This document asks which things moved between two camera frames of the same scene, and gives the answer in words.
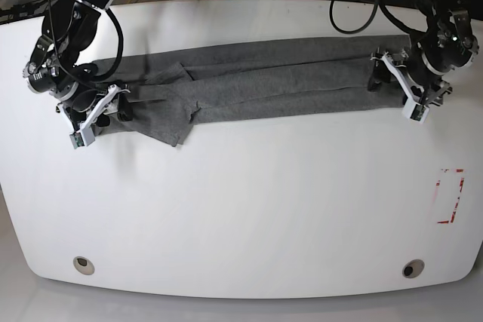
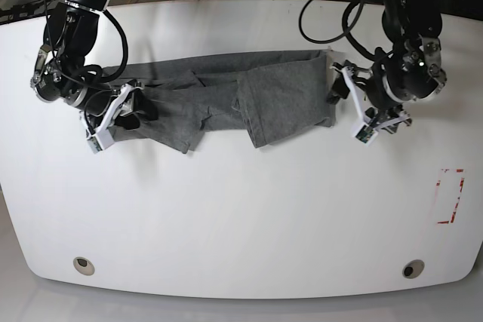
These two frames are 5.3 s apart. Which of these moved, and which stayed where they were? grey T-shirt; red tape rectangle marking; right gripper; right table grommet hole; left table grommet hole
Moved: grey T-shirt; right gripper
Stayed: right table grommet hole; red tape rectangle marking; left table grommet hole
